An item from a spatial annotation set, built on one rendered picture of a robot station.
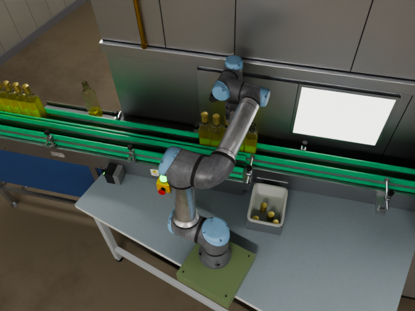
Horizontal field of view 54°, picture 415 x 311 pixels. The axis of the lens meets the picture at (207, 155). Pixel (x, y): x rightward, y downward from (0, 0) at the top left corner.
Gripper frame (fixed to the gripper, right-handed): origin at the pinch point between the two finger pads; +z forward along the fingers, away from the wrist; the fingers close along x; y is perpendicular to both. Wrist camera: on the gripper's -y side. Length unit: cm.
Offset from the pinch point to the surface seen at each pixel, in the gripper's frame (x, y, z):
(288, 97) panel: 11.5, 26.1, -7.5
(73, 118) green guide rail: 5, -89, 23
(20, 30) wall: 167, -245, 98
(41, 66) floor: 137, -213, 115
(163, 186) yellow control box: -22.1, -29.5, 33.8
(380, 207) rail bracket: -16, 76, 27
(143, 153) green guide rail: -13.1, -41.1, 20.5
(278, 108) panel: 11.6, 22.4, 0.6
